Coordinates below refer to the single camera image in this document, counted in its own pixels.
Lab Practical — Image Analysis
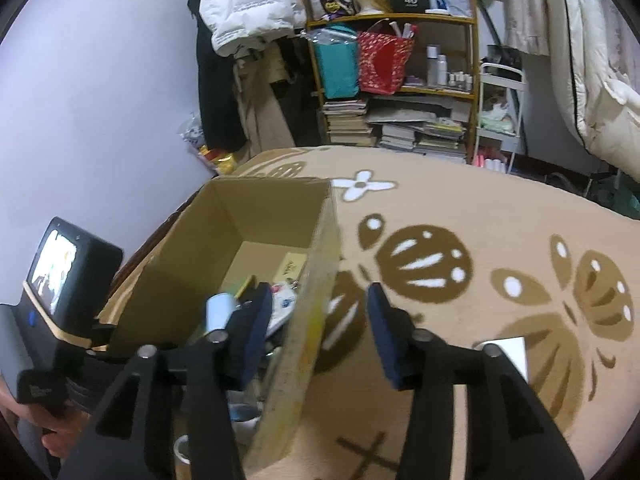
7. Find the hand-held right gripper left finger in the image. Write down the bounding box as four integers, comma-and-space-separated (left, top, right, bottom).
59, 282, 274, 480

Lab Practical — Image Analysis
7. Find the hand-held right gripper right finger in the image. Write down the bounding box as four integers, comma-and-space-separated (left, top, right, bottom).
366, 282, 586, 480

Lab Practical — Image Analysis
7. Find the cardboard box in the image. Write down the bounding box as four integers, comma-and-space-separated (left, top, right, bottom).
97, 176, 343, 473

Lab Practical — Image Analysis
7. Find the small grey box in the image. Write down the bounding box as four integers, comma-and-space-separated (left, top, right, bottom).
481, 336, 530, 384

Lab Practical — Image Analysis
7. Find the person's left hand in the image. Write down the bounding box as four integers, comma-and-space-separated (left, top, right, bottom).
0, 377, 92, 460

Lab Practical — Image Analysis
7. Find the tape roll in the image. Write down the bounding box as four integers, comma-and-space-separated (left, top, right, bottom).
174, 435, 194, 467

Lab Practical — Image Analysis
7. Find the beige printed blanket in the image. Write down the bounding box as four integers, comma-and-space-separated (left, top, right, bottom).
97, 145, 640, 480

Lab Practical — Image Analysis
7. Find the colourful packets pile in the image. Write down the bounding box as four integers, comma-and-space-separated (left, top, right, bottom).
177, 112, 238, 176

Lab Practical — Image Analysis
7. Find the stack of books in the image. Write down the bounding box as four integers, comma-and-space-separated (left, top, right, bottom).
321, 97, 471, 163

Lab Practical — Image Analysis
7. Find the brown hanging coat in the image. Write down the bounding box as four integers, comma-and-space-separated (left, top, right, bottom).
235, 45, 296, 158

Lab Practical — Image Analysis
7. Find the black hanging garment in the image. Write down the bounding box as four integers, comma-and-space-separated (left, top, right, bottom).
190, 0, 246, 153

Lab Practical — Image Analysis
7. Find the white plush toy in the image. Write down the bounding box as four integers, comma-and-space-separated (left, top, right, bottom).
481, 87, 516, 133

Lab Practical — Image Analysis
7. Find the red patterned bag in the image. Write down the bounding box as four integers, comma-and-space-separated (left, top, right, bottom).
356, 22, 416, 96

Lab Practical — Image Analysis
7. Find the teal bag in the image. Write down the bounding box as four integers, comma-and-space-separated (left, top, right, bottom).
312, 27, 360, 100

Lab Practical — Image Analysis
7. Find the green bag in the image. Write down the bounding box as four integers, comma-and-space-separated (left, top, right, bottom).
607, 180, 640, 221

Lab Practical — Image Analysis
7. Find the white storage cart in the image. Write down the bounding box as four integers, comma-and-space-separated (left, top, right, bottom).
474, 60, 527, 173

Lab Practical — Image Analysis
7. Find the wooden shelf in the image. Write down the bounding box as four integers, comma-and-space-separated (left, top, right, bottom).
304, 0, 481, 165

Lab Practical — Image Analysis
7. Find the cream hanging coat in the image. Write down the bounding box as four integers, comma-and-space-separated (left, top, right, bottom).
550, 0, 640, 181

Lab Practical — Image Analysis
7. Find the white puffer jacket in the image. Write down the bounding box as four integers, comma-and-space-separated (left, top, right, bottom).
199, 0, 307, 58

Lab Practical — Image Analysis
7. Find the cream flowered curtain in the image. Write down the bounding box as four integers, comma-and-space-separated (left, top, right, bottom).
492, 0, 566, 56

